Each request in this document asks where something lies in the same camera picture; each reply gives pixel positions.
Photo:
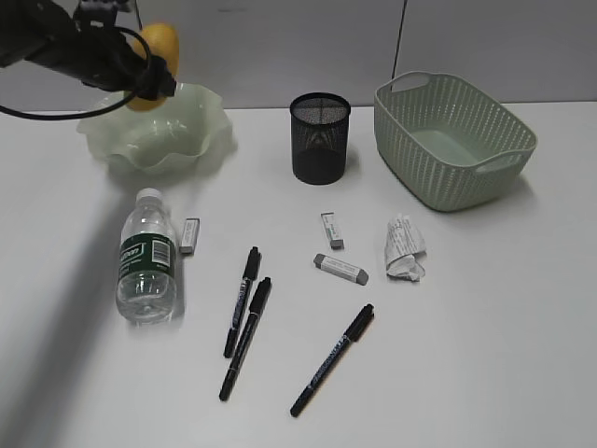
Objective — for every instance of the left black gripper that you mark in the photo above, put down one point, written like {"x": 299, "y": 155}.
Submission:
{"x": 87, "y": 45}

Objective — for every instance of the yellow mango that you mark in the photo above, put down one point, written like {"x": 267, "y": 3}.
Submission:
{"x": 163, "y": 42}

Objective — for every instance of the clear plastic water bottle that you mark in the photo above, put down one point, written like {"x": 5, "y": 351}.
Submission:
{"x": 147, "y": 288}

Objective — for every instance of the black marker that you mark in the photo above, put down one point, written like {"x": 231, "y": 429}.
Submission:
{"x": 249, "y": 276}
{"x": 256, "y": 308}
{"x": 349, "y": 336}

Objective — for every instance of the white waste paper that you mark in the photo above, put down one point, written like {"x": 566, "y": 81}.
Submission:
{"x": 404, "y": 243}

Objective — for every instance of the pale green wavy plate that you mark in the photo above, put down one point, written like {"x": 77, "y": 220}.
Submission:
{"x": 163, "y": 140}

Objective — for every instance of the left white grey eraser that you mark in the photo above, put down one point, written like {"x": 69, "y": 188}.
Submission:
{"x": 190, "y": 236}

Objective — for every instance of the black mesh pen holder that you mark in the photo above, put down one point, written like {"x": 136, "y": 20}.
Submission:
{"x": 319, "y": 137}

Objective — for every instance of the middle white grey eraser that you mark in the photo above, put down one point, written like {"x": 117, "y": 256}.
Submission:
{"x": 332, "y": 230}

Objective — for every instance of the long grey white eraser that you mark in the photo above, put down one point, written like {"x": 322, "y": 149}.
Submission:
{"x": 341, "y": 269}

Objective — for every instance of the green plastic woven basket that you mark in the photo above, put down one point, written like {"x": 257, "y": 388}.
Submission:
{"x": 448, "y": 142}

